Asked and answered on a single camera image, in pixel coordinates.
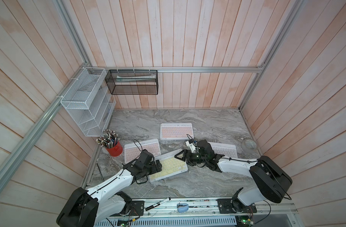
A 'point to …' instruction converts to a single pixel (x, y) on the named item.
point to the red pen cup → (109, 140)
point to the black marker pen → (160, 203)
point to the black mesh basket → (133, 82)
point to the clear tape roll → (249, 144)
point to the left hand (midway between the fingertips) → (155, 170)
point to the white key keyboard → (228, 150)
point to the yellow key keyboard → (171, 166)
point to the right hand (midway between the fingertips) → (177, 158)
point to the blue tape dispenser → (182, 207)
